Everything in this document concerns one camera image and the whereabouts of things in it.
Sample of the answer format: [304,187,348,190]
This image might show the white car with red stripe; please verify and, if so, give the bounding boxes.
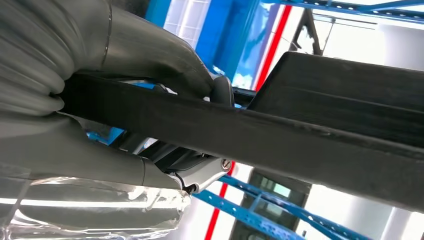
[231,0,424,240]

